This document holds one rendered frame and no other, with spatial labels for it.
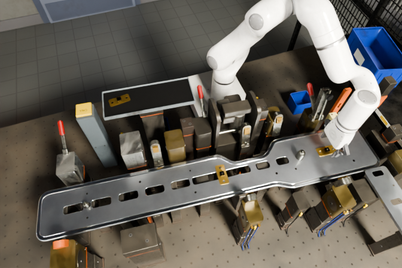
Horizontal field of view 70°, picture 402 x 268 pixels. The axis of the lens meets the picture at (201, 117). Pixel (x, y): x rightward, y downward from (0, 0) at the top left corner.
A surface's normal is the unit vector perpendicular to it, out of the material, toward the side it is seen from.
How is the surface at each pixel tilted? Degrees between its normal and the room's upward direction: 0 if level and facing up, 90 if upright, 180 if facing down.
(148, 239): 0
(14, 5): 90
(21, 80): 0
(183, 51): 0
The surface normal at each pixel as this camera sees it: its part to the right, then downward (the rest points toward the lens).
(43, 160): 0.01, -0.58
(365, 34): 0.08, 0.81
